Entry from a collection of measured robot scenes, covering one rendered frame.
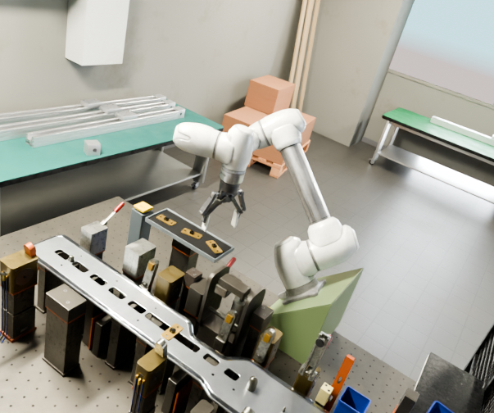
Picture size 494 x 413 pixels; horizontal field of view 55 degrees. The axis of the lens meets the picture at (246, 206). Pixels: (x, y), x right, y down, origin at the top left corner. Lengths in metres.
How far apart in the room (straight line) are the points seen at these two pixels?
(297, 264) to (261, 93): 4.17
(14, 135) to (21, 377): 2.07
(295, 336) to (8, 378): 1.14
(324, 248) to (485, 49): 5.64
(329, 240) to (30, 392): 1.32
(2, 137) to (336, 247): 2.42
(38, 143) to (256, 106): 3.30
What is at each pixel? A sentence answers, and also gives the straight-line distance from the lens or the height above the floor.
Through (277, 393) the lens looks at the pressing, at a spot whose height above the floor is 1.00.
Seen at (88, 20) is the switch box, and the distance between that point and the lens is 4.12.
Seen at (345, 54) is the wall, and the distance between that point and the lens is 7.40.
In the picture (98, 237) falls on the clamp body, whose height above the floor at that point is 1.03.
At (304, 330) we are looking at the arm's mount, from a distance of 2.13.
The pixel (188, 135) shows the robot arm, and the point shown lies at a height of 1.61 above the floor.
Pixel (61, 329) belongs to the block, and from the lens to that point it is 1.85.
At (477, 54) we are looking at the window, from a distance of 7.48.
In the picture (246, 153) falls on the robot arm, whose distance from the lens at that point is 1.68.
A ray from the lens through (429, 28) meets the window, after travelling 7.60.
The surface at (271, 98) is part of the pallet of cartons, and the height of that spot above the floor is 0.70.
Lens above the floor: 2.22
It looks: 28 degrees down
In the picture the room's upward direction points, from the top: 16 degrees clockwise
